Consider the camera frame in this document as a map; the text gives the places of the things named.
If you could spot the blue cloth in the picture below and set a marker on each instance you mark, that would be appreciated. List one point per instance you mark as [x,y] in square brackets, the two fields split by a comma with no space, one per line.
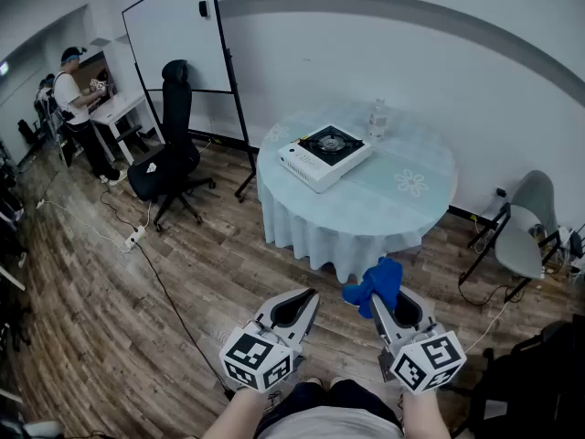
[379,277]

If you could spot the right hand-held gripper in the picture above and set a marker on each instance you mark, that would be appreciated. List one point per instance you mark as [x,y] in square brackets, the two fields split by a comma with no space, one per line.
[425,364]

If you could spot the black whiteboard eraser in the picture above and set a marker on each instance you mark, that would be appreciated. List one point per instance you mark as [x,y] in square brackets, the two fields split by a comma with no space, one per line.
[203,8]

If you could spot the black office chair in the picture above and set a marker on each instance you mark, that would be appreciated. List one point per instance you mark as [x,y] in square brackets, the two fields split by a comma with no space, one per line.
[176,108]

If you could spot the person's light shirt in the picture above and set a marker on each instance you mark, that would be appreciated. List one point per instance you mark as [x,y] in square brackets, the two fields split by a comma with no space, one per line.
[329,425]

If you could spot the black bag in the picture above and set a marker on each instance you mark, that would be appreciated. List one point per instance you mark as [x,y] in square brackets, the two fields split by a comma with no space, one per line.
[535,382]

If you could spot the person's dark shorts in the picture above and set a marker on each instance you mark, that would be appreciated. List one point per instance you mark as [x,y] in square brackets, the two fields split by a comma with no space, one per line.
[352,393]

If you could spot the clear plastic water bottle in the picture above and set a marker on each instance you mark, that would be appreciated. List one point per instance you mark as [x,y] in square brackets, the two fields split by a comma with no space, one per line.
[377,124]

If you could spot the white desk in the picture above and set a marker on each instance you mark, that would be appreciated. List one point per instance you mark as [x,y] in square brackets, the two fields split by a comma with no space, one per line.
[116,108]

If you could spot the person's left forearm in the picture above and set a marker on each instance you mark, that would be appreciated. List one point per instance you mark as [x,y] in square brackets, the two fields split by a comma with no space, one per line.
[233,416]

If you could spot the person's right forearm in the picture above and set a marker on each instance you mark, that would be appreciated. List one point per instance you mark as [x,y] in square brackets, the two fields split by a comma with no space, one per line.
[425,416]

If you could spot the grey shell chair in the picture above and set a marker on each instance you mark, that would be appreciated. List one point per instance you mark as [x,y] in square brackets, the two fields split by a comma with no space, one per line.
[518,245]

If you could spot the light blue floral tablecloth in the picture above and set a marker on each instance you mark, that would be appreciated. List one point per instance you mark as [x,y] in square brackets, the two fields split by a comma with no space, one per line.
[365,208]

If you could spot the white portable gas stove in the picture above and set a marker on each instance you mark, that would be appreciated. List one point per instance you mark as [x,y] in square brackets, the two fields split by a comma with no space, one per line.
[320,167]

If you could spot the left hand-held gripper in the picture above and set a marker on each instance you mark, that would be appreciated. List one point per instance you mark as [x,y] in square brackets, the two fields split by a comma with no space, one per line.
[256,359]

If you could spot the black power adapter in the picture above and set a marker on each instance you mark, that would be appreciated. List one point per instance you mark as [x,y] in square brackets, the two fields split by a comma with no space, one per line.
[501,192]

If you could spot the whiteboard on black stand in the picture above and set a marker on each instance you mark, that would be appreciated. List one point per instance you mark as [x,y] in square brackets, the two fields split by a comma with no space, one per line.
[178,30]

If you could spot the white power strip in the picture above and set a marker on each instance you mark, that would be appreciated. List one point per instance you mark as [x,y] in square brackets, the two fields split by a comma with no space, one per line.
[135,237]

